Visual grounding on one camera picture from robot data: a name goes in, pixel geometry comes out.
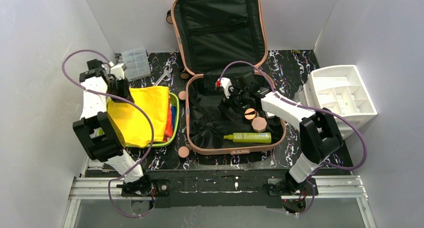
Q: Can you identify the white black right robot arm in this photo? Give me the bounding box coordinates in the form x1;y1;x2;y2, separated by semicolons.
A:
216;76;344;192

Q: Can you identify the pink hard shell suitcase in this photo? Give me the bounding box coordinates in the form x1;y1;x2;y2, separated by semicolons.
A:
170;0;286;158

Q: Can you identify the red white tie-dye cloth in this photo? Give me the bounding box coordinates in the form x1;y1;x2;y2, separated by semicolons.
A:
164;103;174;140

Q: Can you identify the yellow cloth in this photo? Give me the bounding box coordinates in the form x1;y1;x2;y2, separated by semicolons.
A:
106;85;170;149

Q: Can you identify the pink octagonal compact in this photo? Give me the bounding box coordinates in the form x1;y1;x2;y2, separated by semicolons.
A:
251;116;268;133

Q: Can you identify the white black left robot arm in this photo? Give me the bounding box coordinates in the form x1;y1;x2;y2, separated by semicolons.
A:
72;59;153;196

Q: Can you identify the silver open end wrench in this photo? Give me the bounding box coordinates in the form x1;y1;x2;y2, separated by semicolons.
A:
152;67;173;86

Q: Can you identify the aluminium base frame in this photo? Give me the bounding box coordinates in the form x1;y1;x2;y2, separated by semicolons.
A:
63;159;376;228

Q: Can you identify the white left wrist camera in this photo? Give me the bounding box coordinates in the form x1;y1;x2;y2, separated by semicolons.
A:
109;63;127;81

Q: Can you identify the clear screw assortment box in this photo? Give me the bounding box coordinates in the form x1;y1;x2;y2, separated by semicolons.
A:
121;47;152;82

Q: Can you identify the white divided organizer box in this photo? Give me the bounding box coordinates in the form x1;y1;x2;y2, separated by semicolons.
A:
294;64;378;128

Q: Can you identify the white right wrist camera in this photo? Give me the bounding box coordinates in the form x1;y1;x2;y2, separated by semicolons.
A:
215;77;232;99

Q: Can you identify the yellow green spray bottle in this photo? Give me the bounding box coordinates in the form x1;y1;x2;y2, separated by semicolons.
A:
223;132;272;144

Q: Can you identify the lime green plastic basin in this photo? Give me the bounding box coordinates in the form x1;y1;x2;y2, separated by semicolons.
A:
109;92;180;149

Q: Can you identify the round gold black jar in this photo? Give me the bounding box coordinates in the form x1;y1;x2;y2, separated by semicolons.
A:
244;108;258;121

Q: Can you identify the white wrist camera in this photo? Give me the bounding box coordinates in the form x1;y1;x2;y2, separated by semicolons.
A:
215;77;232;99
109;63;127;81

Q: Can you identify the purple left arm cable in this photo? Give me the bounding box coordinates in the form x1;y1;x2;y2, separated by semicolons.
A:
61;49;155;219

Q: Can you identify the blue towel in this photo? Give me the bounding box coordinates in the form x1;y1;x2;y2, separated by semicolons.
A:
171;105;177;130

